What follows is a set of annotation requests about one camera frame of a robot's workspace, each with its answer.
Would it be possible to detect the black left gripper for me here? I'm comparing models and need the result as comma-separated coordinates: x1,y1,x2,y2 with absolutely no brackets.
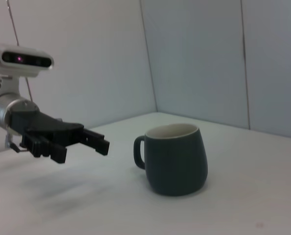
10,109,111,165

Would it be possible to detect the dark grey ceramic mug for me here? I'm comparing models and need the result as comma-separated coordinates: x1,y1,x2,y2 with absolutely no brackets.
133,123,208,196

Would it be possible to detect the grey metal plug connector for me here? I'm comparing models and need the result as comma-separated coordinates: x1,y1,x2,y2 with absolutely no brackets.
4,133,15,150

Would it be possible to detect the silver camera mount bracket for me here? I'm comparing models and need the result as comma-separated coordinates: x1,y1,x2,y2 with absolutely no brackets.
0,75,22,97

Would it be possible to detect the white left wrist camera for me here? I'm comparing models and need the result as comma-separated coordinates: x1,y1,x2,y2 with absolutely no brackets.
0,43,55,79

